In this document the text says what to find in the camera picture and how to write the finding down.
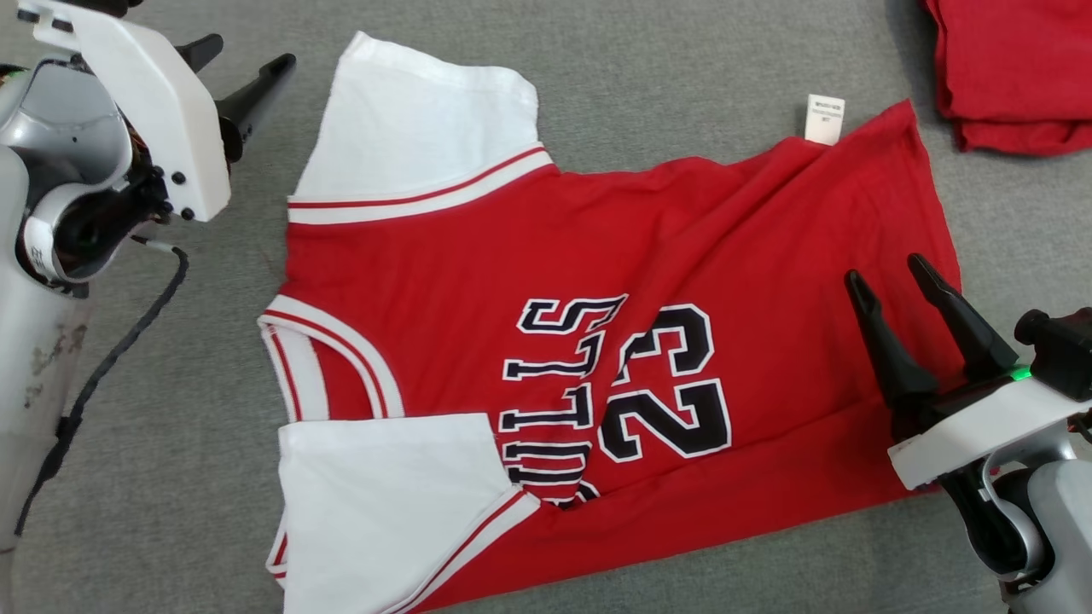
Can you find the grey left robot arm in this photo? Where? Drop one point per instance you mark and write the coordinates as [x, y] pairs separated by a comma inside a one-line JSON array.
[[34, 384]]

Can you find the folded red garment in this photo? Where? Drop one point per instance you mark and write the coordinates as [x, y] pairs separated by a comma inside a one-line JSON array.
[[1015, 68]]

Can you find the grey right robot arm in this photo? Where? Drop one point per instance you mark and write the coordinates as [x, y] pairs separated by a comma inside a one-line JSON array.
[[1058, 520]]

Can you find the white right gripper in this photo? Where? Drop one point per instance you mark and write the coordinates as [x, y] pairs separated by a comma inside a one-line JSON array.
[[981, 426]]

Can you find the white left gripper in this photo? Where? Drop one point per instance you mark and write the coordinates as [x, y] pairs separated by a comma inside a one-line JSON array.
[[171, 111]]

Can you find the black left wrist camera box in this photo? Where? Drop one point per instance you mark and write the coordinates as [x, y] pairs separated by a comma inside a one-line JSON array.
[[107, 5]]

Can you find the red white basketball jersey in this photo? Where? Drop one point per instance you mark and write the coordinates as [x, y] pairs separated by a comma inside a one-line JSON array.
[[597, 256]]

